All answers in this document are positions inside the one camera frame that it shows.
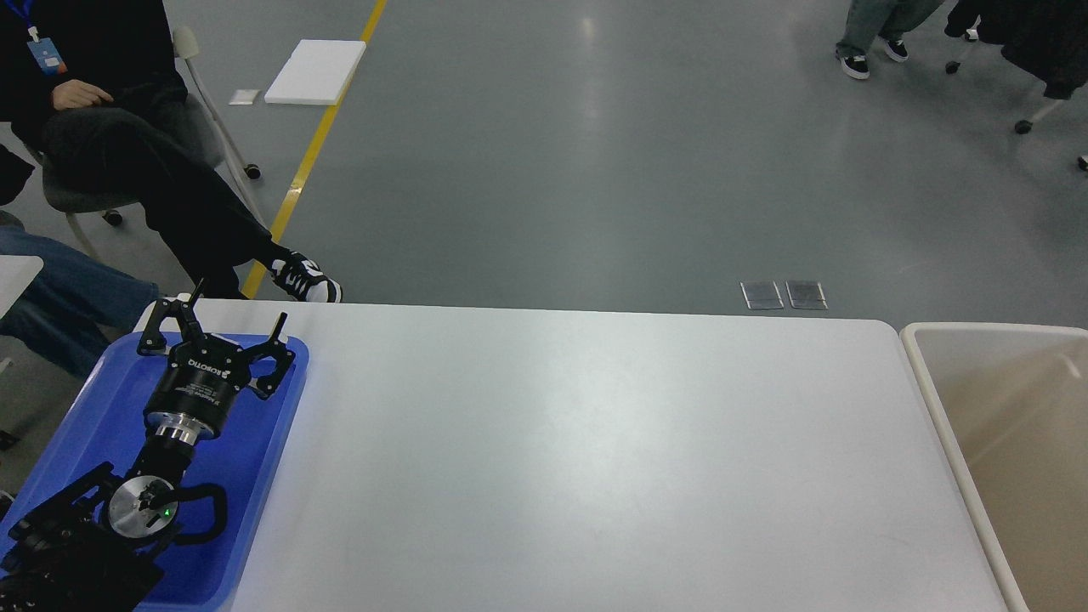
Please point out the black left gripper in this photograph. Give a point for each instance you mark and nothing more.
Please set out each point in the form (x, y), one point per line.
(200, 381)

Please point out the walking person in jeans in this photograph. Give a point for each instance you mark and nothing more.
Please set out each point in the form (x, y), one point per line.
(889, 21)

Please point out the beige plastic bin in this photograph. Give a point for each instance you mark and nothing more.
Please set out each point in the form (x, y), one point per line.
(1009, 402)

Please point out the seated person in black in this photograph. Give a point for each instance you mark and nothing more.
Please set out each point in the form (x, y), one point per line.
(93, 86)

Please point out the right metal floor plate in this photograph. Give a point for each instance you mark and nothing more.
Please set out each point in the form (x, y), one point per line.
(806, 295)

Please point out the left metal floor plate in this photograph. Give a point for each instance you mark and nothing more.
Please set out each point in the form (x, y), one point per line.
(762, 295)

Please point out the white foam board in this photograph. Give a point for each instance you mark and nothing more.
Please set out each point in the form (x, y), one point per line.
(317, 72)

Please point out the grey office chair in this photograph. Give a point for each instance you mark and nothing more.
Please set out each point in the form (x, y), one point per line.
(161, 144)

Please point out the chair with dark coat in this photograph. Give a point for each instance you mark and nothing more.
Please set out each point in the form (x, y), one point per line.
(1046, 39)

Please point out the metal floor plate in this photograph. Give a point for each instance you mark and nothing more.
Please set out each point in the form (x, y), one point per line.
(762, 295)
(806, 295)

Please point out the white table corner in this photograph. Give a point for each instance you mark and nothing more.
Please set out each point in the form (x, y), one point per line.
(17, 273)

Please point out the blue plastic tray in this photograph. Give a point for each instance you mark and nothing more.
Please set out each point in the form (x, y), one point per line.
(153, 459)

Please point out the person in blue jeans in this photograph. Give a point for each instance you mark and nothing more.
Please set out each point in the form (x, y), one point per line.
(63, 313)

